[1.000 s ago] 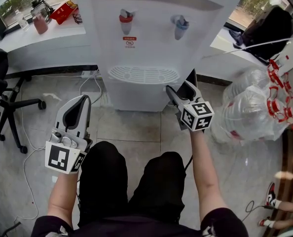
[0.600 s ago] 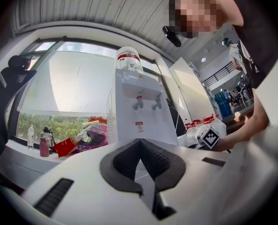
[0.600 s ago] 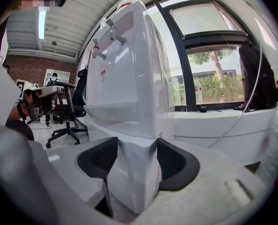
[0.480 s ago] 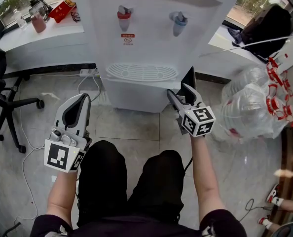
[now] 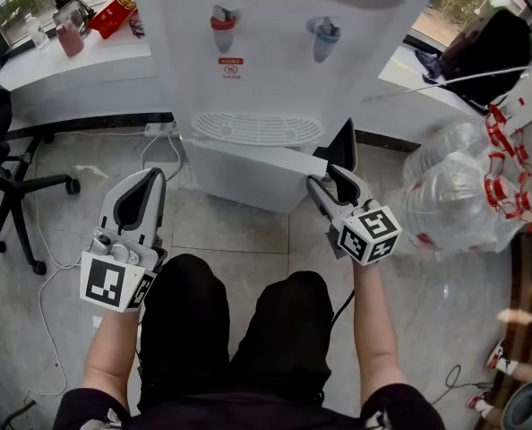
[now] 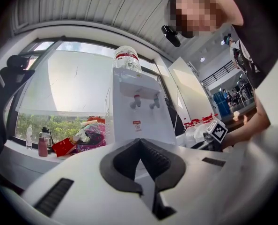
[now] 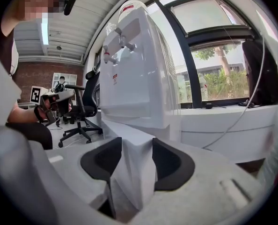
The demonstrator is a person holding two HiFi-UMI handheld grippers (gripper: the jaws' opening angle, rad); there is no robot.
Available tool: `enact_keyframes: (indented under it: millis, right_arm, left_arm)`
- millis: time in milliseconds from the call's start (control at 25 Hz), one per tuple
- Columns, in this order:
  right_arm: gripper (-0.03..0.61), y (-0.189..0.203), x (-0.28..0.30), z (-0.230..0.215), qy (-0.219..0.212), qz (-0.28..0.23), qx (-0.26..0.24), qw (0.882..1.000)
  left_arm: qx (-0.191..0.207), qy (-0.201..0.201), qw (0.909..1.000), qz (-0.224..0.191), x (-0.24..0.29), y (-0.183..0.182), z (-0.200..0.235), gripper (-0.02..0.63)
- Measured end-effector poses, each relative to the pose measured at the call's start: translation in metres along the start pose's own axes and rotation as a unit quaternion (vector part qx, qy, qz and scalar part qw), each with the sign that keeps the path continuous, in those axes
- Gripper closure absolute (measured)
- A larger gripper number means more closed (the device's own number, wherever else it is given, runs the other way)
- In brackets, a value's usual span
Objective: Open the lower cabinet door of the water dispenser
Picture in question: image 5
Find clear plastic bag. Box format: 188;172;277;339
390;105;532;254

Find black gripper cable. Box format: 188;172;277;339
330;288;356;326

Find dark grey cloth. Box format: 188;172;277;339
413;47;444;80

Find small clear glass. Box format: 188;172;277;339
26;13;52;54

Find black waste bin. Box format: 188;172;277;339
313;117;359;183

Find black backpack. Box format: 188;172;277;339
438;6;532;107

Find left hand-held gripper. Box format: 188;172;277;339
80;167;168;314

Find black floor cable with loop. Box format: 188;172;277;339
431;365;495;406

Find small bottle with red cap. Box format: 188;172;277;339
502;96;527;116

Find white water dispenser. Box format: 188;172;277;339
129;0;449;214

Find red cardboard box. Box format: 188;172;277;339
86;0;138;40

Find brown wooden board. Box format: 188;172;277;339
493;230;532;420

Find white power strip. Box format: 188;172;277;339
143;122;177;137

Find white window ledge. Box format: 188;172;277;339
0;38;518;151

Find blue dispenser tap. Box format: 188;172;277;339
305;14;342;65

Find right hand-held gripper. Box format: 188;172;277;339
305;163;403;267

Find red dispenser tap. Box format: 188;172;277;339
210;4;243;56

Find person's black trousers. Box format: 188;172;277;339
138;253;334;414

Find person's right forearm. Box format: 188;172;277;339
350;257;408;416

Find pink drink bottle black lid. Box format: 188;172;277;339
52;0;92;58

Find long white floor cable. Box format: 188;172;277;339
23;185;83;398

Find black office chair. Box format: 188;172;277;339
0;78;82;277

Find looped white cable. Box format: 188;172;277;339
139;125;183;183

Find thin white counter cable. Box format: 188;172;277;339
360;59;532;104

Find empty clear bottle red handle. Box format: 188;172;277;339
393;150;518;254
404;103;518;183
511;127;532;178
502;176;532;235

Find person's left forearm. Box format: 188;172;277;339
82;306;142;414

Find person's black shirt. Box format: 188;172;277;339
53;383;446;430

